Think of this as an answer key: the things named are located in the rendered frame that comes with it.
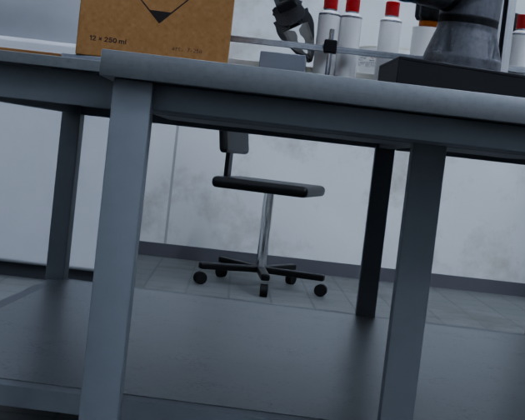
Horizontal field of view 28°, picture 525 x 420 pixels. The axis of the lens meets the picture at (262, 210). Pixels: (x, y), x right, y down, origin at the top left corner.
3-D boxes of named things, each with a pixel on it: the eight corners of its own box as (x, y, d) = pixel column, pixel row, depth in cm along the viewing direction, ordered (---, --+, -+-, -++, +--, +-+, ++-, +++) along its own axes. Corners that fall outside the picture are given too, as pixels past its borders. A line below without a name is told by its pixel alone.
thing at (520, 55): (522, 104, 247) (533, 17, 246) (527, 103, 242) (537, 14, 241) (500, 102, 248) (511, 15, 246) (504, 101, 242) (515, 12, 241)
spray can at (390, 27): (392, 90, 250) (403, 4, 249) (394, 89, 245) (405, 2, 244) (371, 88, 251) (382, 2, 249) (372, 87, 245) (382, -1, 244)
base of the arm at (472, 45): (488, 77, 210) (497, 28, 210) (508, 73, 195) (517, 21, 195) (415, 67, 210) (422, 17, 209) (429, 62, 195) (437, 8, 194)
